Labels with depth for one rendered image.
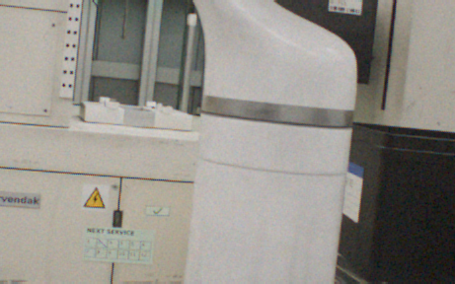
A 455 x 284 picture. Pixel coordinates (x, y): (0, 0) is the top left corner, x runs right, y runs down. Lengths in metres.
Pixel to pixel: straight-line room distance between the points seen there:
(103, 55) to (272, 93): 1.65
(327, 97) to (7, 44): 0.80
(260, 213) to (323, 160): 0.06
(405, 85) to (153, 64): 0.94
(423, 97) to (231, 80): 0.85
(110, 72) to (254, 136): 1.63
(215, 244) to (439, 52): 0.89
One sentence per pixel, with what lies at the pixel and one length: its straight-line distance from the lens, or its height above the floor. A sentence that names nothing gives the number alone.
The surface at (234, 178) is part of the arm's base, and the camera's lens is 0.57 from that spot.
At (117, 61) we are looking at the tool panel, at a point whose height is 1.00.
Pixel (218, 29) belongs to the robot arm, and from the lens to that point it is 0.58.
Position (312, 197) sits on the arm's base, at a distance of 0.57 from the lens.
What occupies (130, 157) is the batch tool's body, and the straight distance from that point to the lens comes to 1.30.
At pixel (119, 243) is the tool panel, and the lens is 1.32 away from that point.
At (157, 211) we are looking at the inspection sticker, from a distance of 1.32.
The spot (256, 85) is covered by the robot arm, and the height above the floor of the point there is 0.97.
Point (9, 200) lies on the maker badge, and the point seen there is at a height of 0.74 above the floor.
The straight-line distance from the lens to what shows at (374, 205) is 0.92.
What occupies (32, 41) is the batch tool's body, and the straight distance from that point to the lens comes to 1.28.
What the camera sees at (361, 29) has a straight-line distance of 1.39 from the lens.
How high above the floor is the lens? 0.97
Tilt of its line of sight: 3 degrees down
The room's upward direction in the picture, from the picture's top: 6 degrees clockwise
